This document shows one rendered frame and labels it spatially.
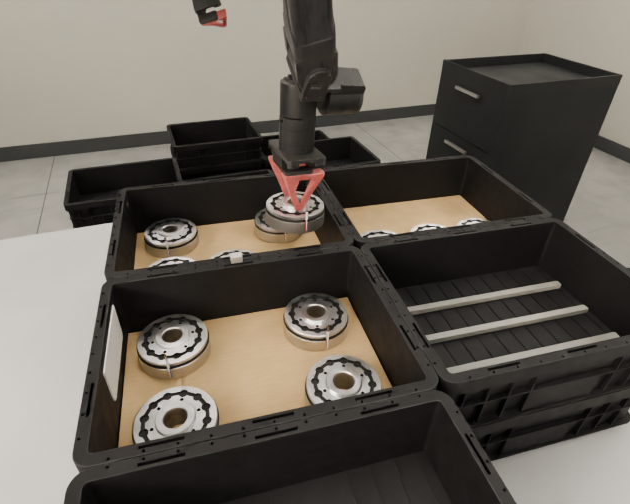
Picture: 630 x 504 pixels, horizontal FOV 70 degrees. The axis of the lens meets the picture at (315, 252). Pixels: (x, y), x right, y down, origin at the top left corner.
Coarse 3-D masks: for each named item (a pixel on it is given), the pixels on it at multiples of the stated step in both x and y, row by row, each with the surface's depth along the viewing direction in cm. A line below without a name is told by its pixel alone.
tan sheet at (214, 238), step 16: (224, 224) 98; (240, 224) 98; (144, 240) 92; (208, 240) 93; (224, 240) 93; (240, 240) 93; (256, 240) 93; (304, 240) 93; (144, 256) 88; (192, 256) 88; (208, 256) 88
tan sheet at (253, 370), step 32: (224, 320) 74; (256, 320) 74; (352, 320) 74; (128, 352) 68; (224, 352) 68; (256, 352) 68; (288, 352) 68; (320, 352) 68; (352, 352) 69; (128, 384) 63; (160, 384) 63; (192, 384) 63; (224, 384) 63; (256, 384) 63; (288, 384) 63; (384, 384) 64; (128, 416) 59; (224, 416) 59; (256, 416) 59
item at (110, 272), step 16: (240, 176) 95; (256, 176) 95; (272, 176) 95; (128, 192) 89; (320, 192) 90; (112, 224) 78; (336, 224) 80; (112, 240) 74; (352, 240) 76; (112, 256) 71; (256, 256) 71; (112, 272) 67; (128, 272) 67; (144, 272) 67
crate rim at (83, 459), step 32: (288, 256) 72; (320, 256) 73; (96, 320) 59; (96, 352) 54; (416, 352) 56; (96, 384) 51; (416, 384) 52; (288, 416) 48; (128, 448) 44; (160, 448) 45
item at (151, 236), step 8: (152, 224) 91; (160, 224) 92; (184, 224) 91; (192, 224) 92; (144, 232) 89; (152, 232) 89; (184, 232) 89; (192, 232) 89; (152, 240) 86; (160, 240) 87; (168, 240) 87; (176, 240) 87; (184, 240) 87
